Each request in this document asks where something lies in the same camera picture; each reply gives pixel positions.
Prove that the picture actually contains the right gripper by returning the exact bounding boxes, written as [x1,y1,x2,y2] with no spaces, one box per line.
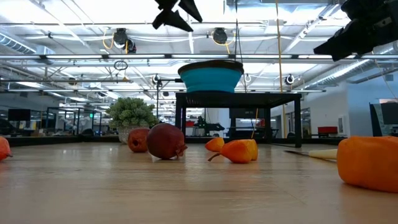
[313,0,386,62]

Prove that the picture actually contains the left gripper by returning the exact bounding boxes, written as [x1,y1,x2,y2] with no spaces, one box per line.
[152,0,203,33]

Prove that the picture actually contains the blue collapsible bowl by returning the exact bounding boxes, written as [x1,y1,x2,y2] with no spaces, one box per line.
[177,59,245,94]

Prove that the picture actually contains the pale yellow banana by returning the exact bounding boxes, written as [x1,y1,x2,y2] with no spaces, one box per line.
[284,148,338,163]

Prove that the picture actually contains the orange tangerine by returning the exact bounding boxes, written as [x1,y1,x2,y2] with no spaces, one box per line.
[336,135,398,194]

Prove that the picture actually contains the small orange pear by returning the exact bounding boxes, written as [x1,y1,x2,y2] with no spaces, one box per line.
[207,139,253,164]
[0,136,14,162]
[247,139,259,162]
[205,137,226,153]

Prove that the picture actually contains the red box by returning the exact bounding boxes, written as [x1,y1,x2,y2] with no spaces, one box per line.
[317,126,339,135]

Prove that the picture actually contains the dark computer monitor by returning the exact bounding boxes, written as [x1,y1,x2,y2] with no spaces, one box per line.
[369,98,398,138]

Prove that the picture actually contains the black mesh metal shelf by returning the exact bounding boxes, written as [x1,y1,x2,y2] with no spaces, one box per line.
[174,91,303,149]

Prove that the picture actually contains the green potted plant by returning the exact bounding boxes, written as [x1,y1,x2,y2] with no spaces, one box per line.
[105,97,160,145]

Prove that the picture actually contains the small dark monitor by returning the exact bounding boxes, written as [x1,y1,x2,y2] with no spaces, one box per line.
[7,108,32,122]

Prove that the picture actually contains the black ceiling cord reel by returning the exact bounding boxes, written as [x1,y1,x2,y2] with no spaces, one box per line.
[212,27,228,45]
[112,27,137,54]

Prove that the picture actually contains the black hanging cable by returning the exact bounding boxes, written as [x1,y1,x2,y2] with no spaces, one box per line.
[233,0,248,94]

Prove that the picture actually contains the black workstation frame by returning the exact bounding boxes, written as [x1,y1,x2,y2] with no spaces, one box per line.
[45,106,103,136]

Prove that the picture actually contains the black metal table frame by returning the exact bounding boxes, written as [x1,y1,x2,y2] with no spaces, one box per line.
[0,135,349,149]

